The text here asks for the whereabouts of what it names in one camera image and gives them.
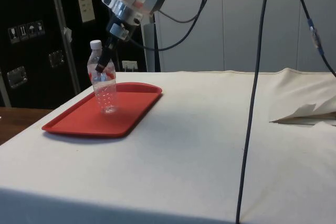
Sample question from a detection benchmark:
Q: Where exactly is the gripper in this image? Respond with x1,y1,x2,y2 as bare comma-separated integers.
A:
94,15,137,74

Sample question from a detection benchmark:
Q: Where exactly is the clear plastic bottle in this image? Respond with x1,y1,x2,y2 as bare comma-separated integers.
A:
87,39,118,115

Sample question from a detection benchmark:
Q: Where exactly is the red tray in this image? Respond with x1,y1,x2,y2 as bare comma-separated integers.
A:
41,82,163,140

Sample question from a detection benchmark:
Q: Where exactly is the black cabinet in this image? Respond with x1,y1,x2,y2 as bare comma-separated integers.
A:
0,0,156,109

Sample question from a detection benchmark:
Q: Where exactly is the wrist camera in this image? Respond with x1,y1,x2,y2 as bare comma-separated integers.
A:
101,0,144,25

